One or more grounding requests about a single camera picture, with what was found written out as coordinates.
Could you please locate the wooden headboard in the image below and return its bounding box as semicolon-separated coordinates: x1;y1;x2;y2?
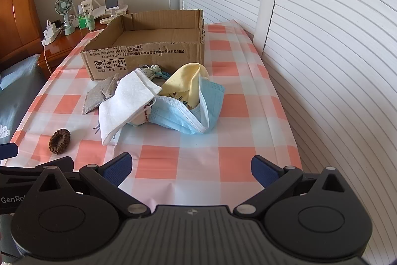
0;0;43;72

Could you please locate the brown cardboard box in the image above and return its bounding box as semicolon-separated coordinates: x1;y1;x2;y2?
81;9;206;81

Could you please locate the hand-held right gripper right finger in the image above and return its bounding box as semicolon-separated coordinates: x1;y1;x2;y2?
234;155;349;218

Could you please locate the pink checked tablecloth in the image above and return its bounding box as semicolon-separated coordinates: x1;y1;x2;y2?
9;21;303;213

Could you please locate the white power strip with charger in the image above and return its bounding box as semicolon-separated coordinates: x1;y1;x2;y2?
41;20;63;46

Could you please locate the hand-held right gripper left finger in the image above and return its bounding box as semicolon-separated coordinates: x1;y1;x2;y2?
36;152;149;218

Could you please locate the white cloth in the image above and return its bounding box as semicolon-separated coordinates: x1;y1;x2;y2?
99;68;163;147

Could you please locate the grey phone stand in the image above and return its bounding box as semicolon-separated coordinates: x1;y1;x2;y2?
104;0;120;16

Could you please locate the white router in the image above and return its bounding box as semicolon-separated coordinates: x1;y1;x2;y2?
89;3;129;19

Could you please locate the white charging cable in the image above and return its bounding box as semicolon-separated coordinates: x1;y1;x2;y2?
43;44;52;71

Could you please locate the blue and white plush toy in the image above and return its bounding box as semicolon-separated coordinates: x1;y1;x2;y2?
130;100;156;128

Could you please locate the grey sachet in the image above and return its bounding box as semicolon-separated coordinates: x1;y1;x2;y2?
82;83;108;115

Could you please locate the wooden nightstand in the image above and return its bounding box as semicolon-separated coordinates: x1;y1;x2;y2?
37;18;108;80

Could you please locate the blue face mask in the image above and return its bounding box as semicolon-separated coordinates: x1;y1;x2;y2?
150;77;225;135

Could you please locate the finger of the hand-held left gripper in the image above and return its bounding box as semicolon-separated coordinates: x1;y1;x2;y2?
33;156;75;172
0;143;18;160

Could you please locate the brown hair tie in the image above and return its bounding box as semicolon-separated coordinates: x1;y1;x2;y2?
49;128;71;155

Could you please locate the yellow cleaning cloth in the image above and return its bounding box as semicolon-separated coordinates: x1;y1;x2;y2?
161;63;210;109

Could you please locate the floral fabric sachet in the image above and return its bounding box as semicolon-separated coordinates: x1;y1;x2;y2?
139;64;170;80

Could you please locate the green desk fan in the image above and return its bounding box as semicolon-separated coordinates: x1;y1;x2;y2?
55;0;75;35

